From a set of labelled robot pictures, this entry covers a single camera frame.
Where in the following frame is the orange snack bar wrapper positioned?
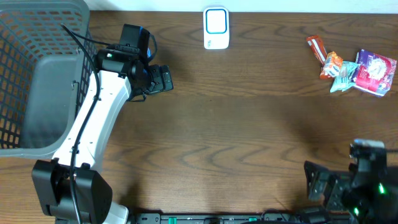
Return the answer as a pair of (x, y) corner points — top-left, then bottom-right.
(306, 35), (332, 80)

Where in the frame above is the purple red tissue pack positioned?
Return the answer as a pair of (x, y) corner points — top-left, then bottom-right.
(351, 49), (397, 97)

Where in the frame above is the grey plastic mesh basket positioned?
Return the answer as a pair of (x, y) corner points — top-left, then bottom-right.
(1, 0), (96, 159)

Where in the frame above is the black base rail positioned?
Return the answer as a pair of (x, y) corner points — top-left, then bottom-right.
(127, 211), (353, 224)

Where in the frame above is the white barcode scanner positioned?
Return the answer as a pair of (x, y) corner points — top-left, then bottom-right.
(203, 7), (230, 50)

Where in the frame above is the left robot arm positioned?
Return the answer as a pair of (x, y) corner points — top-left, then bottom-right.
(32, 46), (174, 223)

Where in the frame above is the small orange box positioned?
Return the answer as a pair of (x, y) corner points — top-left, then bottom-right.
(323, 52), (343, 77)

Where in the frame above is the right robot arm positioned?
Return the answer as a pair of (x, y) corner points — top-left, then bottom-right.
(303, 144), (397, 223)

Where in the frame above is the teal snack wrapper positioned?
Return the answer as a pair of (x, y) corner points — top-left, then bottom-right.
(330, 61), (359, 93)

